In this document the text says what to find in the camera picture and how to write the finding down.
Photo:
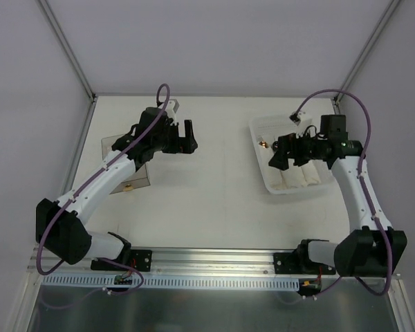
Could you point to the gold spoon in basket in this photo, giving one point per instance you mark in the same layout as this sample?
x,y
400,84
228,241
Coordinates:
x,y
264,144

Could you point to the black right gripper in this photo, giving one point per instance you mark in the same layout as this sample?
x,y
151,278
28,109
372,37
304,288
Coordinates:
x,y
291,149

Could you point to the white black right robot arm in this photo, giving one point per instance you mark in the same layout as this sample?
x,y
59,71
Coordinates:
x,y
373,247

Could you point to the left green circuit board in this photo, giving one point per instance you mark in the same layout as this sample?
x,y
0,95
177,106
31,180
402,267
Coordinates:
x,y
123,280

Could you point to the rolled napkin in basket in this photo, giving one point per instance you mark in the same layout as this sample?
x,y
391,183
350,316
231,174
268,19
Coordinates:
x,y
310,174

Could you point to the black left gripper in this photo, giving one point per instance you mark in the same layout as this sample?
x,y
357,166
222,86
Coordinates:
x,y
177,139

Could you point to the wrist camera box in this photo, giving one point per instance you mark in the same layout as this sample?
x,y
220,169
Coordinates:
x,y
302,120
171,110

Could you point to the white paper napkin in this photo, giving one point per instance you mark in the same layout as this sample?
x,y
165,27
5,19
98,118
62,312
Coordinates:
x,y
274,177

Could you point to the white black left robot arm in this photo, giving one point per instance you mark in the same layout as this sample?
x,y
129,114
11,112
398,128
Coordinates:
x,y
60,224

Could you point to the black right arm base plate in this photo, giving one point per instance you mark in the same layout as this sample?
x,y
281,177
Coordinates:
x,y
293,263

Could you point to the right aluminium frame post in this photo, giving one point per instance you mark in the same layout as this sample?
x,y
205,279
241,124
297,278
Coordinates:
x,y
370,43

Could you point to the left aluminium frame post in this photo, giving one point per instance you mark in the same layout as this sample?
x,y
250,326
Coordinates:
x,y
64,44

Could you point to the aluminium frame post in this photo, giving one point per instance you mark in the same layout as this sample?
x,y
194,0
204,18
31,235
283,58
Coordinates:
x,y
370,43
64,44

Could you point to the aluminium front rail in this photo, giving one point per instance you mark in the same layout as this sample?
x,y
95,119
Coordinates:
x,y
193,262

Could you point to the green circuit board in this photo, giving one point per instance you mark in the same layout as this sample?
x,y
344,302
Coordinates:
x,y
123,280
312,284

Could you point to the white slotted cable duct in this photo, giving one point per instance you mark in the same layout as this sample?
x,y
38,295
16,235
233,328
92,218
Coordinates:
x,y
89,280

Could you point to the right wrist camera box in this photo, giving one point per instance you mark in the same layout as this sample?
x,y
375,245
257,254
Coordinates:
x,y
302,120

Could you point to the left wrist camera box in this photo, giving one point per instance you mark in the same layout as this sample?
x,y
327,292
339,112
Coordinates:
x,y
171,110

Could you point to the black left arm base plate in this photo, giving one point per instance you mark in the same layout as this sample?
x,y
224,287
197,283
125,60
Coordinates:
x,y
140,259

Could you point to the gold knob on tray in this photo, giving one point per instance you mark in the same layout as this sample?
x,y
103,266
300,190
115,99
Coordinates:
x,y
127,188

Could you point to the right green circuit board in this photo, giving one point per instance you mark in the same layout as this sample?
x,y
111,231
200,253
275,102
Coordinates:
x,y
312,284

